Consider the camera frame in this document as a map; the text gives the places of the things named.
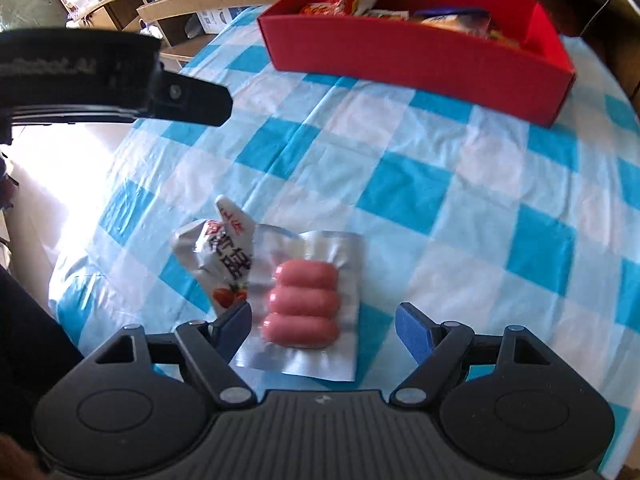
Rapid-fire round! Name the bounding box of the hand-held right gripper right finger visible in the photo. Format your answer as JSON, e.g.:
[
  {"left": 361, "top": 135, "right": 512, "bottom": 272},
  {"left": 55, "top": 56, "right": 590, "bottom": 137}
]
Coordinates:
[{"left": 389, "top": 302, "right": 547, "bottom": 407}]

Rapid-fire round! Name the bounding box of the clear bread packet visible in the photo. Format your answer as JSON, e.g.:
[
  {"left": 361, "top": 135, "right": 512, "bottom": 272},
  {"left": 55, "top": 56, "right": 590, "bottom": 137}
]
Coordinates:
[{"left": 414, "top": 6, "right": 491, "bottom": 38}]

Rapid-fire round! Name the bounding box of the black cable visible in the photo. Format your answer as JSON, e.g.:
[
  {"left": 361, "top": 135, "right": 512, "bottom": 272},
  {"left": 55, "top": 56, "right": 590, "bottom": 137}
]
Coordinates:
[{"left": 579, "top": 0, "right": 622, "bottom": 37}]

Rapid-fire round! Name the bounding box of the blue checkered tablecloth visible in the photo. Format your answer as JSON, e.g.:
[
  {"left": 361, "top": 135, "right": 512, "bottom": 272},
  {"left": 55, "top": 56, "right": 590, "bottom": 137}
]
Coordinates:
[{"left": 47, "top": 7, "right": 640, "bottom": 478}]

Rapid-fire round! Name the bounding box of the silver red-print snack packet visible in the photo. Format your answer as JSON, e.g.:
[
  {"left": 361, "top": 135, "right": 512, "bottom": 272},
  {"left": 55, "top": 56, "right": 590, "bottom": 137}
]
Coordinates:
[{"left": 170, "top": 195, "right": 259, "bottom": 317}]

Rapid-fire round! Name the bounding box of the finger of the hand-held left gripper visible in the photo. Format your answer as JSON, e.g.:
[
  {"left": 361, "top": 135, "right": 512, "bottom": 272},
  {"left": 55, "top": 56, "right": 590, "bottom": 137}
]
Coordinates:
[{"left": 149, "top": 69, "right": 234, "bottom": 128}]

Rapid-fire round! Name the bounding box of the red cardboard box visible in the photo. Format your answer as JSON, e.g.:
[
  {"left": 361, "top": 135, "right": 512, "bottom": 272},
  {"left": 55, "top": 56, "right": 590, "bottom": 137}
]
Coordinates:
[{"left": 257, "top": 0, "right": 576, "bottom": 128}]

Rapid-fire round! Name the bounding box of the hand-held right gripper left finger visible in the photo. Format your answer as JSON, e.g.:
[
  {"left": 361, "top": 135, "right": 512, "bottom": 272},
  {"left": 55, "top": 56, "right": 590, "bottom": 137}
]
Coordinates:
[{"left": 94, "top": 303, "right": 257, "bottom": 407}]

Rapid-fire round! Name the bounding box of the clear sausage packet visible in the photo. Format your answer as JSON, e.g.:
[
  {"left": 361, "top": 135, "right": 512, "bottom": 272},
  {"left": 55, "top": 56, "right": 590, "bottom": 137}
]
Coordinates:
[{"left": 234, "top": 224, "right": 364, "bottom": 384}]

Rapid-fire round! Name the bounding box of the small white box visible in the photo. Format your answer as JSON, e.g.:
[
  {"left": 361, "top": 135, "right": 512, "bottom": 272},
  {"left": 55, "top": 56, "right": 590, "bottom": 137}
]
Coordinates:
[{"left": 196, "top": 6, "right": 247, "bottom": 37}]

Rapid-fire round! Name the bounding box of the person's dark clothing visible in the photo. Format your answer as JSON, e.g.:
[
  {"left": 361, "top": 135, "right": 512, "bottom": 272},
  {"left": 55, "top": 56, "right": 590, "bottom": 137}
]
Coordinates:
[{"left": 0, "top": 265, "right": 87, "bottom": 461}]

